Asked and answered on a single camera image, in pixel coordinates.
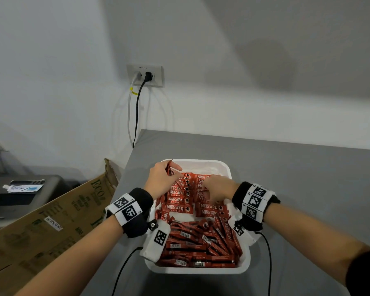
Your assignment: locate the person's right forearm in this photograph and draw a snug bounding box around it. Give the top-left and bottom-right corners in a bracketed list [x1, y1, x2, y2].
[264, 202, 370, 286]

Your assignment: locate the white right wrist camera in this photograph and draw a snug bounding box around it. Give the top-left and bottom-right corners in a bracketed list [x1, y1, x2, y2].
[228, 209, 261, 247]

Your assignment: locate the black shirt sleeve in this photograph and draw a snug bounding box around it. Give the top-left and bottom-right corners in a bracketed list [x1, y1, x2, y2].
[345, 246, 370, 296]

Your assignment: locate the white plastic tray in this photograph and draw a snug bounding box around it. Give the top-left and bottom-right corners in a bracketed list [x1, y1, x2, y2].
[144, 159, 252, 275]

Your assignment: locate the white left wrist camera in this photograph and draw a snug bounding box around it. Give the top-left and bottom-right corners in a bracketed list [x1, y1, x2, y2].
[139, 219, 172, 263]

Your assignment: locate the flat black device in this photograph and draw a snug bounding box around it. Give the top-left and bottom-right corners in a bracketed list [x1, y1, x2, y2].
[9, 179, 46, 185]

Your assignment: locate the person's left forearm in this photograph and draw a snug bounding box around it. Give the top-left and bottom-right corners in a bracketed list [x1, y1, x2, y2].
[15, 215, 124, 296]

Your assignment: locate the black left camera cable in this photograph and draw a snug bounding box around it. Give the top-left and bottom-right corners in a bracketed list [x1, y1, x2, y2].
[111, 247, 144, 296]

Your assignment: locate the black power cable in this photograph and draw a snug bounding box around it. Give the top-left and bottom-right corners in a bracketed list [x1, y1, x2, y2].
[132, 81, 148, 148]

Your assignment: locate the black right camera cable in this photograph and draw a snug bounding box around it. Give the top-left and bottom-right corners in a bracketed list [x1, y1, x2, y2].
[255, 231, 273, 296]

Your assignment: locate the person's right hand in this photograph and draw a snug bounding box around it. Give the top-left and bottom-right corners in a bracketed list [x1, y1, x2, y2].
[202, 174, 241, 204]

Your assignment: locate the black wristband with markers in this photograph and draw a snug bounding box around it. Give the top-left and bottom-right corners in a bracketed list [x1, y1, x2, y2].
[104, 187, 154, 239]
[231, 181, 281, 231]

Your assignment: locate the brown cardboard box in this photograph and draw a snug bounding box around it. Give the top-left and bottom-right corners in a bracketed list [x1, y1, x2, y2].
[0, 158, 119, 296]

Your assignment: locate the black right wristband with markers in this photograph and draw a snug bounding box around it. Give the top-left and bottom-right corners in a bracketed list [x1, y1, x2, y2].
[231, 181, 281, 231]

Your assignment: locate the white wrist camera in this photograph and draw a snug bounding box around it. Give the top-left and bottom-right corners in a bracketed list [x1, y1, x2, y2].
[228, 209, 261, 247]
[139, 219, 172, 263]

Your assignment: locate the pile of red coffee sachets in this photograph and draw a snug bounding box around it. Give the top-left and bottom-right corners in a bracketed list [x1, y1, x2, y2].
[155, 209, 243, 268]

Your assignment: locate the white and blue packet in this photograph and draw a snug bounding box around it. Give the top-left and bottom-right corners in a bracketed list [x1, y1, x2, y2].
[3, 184, 44, 193]

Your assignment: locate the person's left hand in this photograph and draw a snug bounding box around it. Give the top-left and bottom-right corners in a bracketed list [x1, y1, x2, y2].
[143, 161, 184, 201]

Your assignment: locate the black camera cable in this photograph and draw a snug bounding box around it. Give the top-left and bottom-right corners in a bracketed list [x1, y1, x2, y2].
[255, 231, 273, 296]
[111, 247, 144, 296]

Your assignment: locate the white power cable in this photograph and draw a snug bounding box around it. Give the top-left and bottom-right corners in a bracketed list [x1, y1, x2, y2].
[127, 72, 142, 147]

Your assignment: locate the dark grey printer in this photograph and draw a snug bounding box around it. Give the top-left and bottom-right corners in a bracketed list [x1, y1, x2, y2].
[0, 175, 65, 235]

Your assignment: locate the black left wristband with markers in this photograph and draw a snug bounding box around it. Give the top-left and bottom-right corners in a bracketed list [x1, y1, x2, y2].
[104, 187, 154, 239]

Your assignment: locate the grey wall socket plate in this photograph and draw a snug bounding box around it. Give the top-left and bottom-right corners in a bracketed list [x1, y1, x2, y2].
[126, 63, 164, 88]

